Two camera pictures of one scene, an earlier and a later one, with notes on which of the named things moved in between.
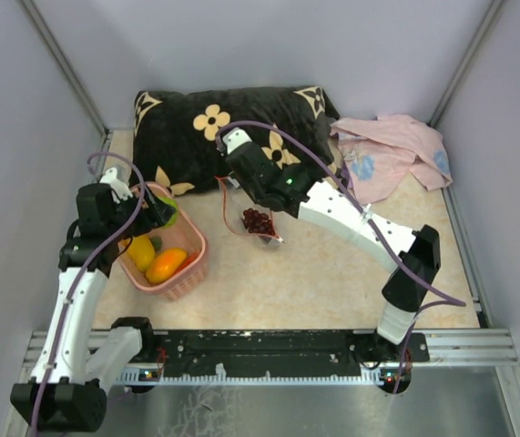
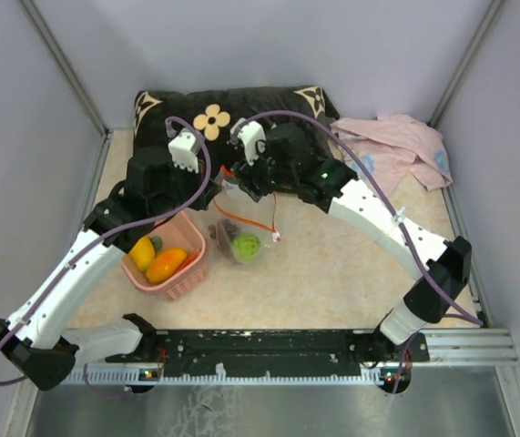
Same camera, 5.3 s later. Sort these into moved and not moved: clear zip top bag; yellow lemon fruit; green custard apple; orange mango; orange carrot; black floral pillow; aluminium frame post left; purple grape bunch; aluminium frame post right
Moved: green custard apple; purple grape bunch; clear zip top bag
Not moved: orange carrot; aluminium frame post left; orange mango; black floral pillow; aluminium frame post right; yellow lemon fruit
